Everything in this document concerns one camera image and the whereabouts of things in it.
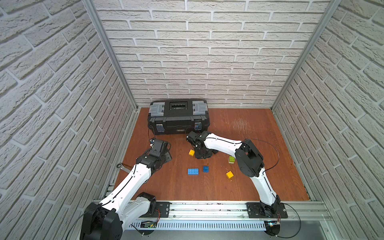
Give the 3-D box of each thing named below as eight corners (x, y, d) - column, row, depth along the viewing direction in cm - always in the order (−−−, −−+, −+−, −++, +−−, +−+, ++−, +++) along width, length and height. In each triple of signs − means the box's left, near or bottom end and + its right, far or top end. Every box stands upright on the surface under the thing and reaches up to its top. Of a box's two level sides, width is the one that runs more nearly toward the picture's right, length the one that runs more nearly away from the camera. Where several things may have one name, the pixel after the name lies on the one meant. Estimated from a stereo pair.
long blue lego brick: (187, 174, 87) (187, 173, 86) (187, 169, 89) (187, 168, 88) (198, 174, 87) (198, 173, 86) (198, 169, 90) (198, 168, 88)
